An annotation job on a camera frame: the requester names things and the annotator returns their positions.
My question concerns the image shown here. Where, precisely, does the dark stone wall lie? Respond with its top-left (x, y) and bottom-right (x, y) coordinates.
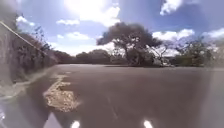
top-left (0, 13), bottom-right (58, 88)

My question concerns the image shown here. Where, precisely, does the dry leaf litter patch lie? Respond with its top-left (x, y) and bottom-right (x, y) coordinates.
top-left (42, 73), bottom-right (81, 113)

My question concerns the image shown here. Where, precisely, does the row of trees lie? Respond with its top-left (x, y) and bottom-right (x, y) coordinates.
top-left (53, 36), bottom-right (224, 68)

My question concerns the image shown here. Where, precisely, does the broad spreading tree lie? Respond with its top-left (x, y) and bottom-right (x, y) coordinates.
top-left (96, 21), bottom-right (163, 67)

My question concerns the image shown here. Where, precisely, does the grey asphalt road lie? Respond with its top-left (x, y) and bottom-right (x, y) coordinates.
top-left (0, 63), bottom-right (224, 128)

